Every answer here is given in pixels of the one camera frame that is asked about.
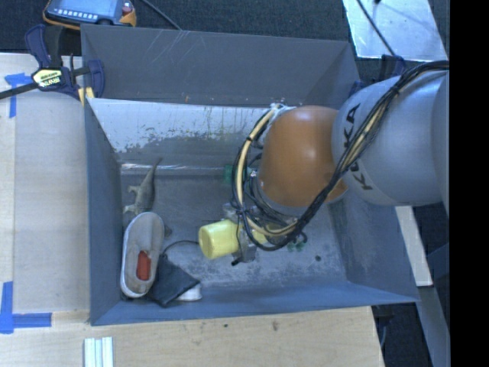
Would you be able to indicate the black pouch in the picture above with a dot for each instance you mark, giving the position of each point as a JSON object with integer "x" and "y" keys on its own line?
{"x": 172, "y": 281}

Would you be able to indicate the grey metal bin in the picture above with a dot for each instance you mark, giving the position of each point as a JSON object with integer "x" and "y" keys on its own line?
{"x": 214, "y": 71}

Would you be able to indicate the yellow plastic cup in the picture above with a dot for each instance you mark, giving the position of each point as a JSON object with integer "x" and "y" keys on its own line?
{"x": 219, "y": 239}

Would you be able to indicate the pale wood board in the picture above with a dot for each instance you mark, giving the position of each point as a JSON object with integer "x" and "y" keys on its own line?
{"x": 49, "y": 205}

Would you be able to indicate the white shoe with red insole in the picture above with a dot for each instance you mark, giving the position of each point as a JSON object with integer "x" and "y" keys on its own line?
{"x": 133, "y": 251}

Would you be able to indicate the small white round thing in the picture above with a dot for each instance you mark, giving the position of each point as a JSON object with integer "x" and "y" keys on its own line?
{"x": 192, "y": 294}

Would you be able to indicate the grey-green toy lizard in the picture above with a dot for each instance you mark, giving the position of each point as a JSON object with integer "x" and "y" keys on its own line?
{"x": 145, "y": 193}

